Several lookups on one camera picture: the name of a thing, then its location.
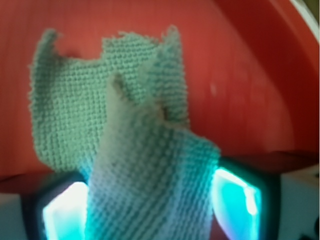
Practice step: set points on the light blue cloth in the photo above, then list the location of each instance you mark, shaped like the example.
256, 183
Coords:
122, 121

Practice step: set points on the red plastic tray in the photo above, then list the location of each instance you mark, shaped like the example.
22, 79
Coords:
252, 67

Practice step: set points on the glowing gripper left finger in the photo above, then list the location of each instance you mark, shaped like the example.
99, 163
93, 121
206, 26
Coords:
54, 206

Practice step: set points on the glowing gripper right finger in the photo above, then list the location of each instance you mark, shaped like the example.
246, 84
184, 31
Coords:
246, 201

